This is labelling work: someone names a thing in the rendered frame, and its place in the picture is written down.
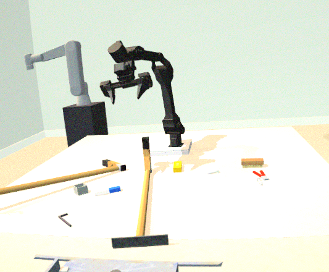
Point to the red-handled pliers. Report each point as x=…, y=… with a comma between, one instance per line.
x=262, y=175

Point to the long-handled scraper with black blade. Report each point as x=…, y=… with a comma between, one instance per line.
x=142, y=240

